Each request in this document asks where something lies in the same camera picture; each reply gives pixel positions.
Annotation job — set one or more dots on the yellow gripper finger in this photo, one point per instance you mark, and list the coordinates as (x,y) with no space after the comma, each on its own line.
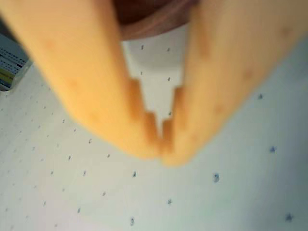
(228,72)
(79,72)

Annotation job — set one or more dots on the brown wooden bowl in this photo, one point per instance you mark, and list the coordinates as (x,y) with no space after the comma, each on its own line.
(149,16)

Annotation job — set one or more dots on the striped box at edge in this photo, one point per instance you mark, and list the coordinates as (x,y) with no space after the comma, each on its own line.
(10,65)

